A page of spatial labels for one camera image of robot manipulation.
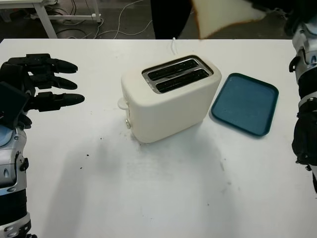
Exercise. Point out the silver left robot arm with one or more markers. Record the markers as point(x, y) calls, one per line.
point(10, 161)

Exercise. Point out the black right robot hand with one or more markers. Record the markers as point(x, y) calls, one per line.
point(297, 12)

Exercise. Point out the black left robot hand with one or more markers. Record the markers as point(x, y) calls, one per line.
point(15, 74)

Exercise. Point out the white power strip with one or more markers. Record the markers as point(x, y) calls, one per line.
point(96, 15)

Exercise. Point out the toast slice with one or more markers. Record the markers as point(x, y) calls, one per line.
point(218, 15)

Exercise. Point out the standing person beige jacket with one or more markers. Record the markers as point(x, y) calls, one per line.
point(171, 19)

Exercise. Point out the cream white toaster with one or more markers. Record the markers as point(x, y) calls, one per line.
point(168, 114)

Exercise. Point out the white table frame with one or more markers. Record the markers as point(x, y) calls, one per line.
point(45, 22)

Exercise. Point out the blue plastic tray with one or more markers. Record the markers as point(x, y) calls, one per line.
point(244, 106)

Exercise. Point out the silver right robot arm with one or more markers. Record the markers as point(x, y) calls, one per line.
point(305, 74)

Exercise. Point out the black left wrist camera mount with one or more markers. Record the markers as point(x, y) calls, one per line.
point(11, 102)

